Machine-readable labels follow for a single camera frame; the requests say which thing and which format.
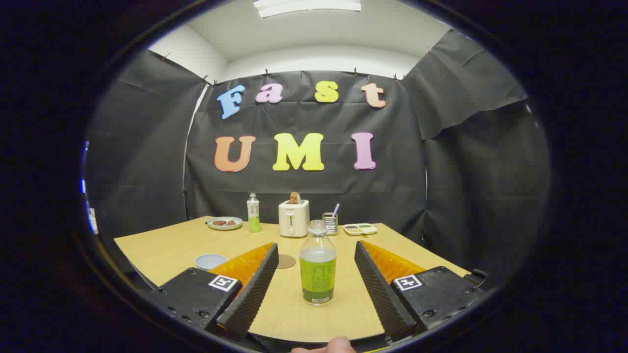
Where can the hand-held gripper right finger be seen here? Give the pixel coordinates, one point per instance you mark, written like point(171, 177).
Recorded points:
point(378, 289)

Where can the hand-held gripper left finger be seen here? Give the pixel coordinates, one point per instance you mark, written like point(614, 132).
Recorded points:
point(255, 289)

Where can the round brown coaster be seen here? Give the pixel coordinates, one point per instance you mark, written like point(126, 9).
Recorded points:
point(287, 261)

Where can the pale blue cup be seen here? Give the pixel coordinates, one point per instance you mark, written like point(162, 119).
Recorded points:
point(208, 261)

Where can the green label juice bottle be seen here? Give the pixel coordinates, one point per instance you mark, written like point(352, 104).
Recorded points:
point(318, 274)

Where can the small capped green bottle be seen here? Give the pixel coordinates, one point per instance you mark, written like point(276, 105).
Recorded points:
point(253, 218)

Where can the white divided dish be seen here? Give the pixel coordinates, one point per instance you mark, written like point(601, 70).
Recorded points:
point(359, 229)

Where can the pale green plate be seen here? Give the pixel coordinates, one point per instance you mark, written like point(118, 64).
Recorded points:
point(216, 227)

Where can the white toaster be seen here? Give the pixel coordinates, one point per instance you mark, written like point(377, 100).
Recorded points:
point(293, 220)

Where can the white straw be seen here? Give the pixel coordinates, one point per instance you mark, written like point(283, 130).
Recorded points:
point(335, 210)

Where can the wooden table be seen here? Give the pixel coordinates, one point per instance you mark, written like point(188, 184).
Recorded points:
point(171, 245)

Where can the bread slice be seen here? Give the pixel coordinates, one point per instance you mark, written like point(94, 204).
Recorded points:
point(295, 197)

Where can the ceiling light panel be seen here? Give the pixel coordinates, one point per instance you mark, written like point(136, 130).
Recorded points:
point(306, 6)

